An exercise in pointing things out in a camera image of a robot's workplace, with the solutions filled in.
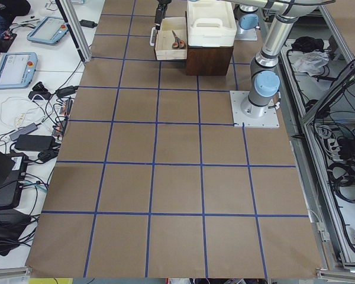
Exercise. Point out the orange grey handled scissors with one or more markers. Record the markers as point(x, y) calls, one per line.
point(178, 43)

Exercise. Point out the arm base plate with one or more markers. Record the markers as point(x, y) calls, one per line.
point(245, 114)
point(245, 35)

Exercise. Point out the aluminium frame post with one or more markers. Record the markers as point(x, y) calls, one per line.
point(71, 20)

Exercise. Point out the black laptop device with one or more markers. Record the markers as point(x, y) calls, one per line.
point(12, 172)

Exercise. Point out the crumpled white cloth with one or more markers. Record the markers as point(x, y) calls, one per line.
point(312, 63)

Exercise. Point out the wooden drawer with white handle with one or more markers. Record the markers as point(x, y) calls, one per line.
point(162, 40)

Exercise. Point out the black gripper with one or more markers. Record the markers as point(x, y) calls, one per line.
point(159, 15)

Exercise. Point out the lower blue teach pendant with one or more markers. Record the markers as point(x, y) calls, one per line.
point(17, 69)

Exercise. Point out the upper blue teach pendant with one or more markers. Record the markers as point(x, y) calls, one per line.
point(48, 31)

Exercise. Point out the blue teach pendant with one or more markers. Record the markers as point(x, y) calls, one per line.
point(48, 31)
point(17, 69)

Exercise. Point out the white plastic tray bin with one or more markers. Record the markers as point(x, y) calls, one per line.
point(210, 24)

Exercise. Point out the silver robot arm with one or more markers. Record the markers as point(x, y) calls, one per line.
point(245, 15)
point(265, 83)

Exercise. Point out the black power brick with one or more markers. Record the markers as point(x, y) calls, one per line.
point(27, 142)

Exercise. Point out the dark brown wooden cabinet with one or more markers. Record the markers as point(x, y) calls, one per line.
point(208, 61)

